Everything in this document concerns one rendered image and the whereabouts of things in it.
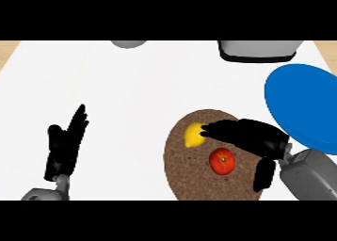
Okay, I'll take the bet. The grey appliance with black base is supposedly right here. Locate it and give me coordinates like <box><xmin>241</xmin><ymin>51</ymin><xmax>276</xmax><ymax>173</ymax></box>
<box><xmin>217</xmin><ymin>40</ymin><xmax>304</xmax><ymax>63</ymax></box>

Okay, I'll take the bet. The yellow lemon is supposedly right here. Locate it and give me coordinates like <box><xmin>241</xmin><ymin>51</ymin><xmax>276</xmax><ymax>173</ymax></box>
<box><xmin>182</xmin><ymin>121</ymin><xmax>208</xmax><ymax>149</ymax></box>

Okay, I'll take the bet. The brown oval placemat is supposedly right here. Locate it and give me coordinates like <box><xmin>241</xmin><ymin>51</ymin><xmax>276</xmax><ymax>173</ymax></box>
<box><xmin>162</xmin><ymin>108</ymin><xmax>270</xmax><ymax>201</ymax></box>

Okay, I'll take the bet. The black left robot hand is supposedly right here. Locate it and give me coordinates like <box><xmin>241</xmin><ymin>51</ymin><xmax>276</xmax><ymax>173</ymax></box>
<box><xmin>43</xmin><ymin>104</ymin><xmax>90</xmax><ymax>183</ymax></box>

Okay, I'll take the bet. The grey round object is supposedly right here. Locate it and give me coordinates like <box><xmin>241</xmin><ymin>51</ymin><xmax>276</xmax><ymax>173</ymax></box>
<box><xmin>109</xmin><ymin>40</ymin><xmax>149</xmax><ymax>49</ymax></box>

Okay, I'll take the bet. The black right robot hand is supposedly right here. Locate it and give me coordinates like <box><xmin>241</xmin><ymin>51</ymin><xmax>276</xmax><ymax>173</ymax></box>
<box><xmin>199</xmin><ymin>118</ymin><xmax>291</xmax><ymax>193</ymax></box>

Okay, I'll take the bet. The red tomato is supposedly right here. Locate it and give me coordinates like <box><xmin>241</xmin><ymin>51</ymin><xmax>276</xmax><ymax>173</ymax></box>
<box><xmin>207</xmin><ymin>147</ymin><xmax>236</xmax><ymax>176</ymax></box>

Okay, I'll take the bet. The blue plate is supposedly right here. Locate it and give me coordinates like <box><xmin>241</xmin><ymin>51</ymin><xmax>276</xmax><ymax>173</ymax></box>
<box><xmin>263</xmin><ymin>63</ymin><xmax>337</xmax><ymax>156</ymax></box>

